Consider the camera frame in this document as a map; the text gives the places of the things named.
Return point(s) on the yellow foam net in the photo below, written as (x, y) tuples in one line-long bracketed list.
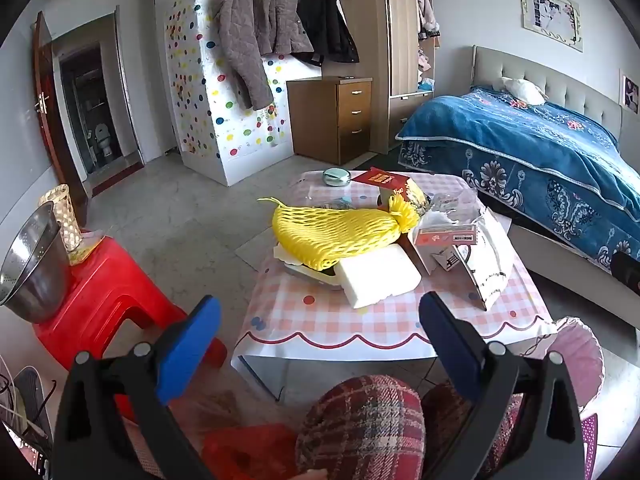
[(330, 232)]

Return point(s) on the teal hair clip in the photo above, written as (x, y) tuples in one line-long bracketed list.
[(339, 204)]

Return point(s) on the black bag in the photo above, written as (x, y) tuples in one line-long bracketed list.
[(625, 272)]

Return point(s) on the blue floral blanket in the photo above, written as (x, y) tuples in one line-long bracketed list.
[(525, 145)]

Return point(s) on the purple perforated basket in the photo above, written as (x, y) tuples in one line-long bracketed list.
[(590, 445)]

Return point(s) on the black jacket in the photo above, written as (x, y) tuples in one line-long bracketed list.
[(325, 20)]

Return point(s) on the red plastic stool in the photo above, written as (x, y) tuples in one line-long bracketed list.
[(100, 300)]

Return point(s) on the clear plastic wrapper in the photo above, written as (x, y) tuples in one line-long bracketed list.
[(450, 205)]

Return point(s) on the wooden wardrobe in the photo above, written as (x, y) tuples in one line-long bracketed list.
[(400, 35)]

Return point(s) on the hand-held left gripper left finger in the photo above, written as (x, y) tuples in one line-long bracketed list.
[(187, 345)]

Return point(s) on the pink hanging clothes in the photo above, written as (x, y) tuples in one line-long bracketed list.
[(425, 15)]

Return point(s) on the red-brown door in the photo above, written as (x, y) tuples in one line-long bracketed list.
[(50, 110)]

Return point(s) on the white dotted cabinet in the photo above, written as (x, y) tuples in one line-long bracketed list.
[(200, 110)]

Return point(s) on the red cardboard box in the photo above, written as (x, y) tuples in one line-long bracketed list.
[(382, 178)]

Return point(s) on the steel bowl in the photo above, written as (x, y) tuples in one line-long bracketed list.
[(35, 280)]

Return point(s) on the beige upholstered bed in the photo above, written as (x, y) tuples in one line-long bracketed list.
[(545, 80)]

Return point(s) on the person's left plaid leg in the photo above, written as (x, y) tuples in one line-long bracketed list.
[(360, 425)]

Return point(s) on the white toilet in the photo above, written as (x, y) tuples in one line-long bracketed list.
[(103, 142)]

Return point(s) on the white pillow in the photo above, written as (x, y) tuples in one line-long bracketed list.
[(522, 90)]

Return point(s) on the round green tin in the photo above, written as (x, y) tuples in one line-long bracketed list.
[(335, 176)]

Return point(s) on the small wall photo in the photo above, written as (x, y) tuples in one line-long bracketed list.
[(630, 92)]

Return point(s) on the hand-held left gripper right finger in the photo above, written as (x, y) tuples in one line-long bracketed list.
[(445, 345)]

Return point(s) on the small pink box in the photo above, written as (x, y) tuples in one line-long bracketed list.
[(445, 236)]

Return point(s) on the wooden nightstand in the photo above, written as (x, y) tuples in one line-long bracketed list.
[(325, 115)]

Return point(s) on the white foam block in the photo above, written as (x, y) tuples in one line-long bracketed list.
[(375, 275)]

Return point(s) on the pink checked tablecloth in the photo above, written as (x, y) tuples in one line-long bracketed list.
[(310, 320)]

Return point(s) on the framed wall picture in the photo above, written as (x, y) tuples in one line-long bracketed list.
[(550, 15)]

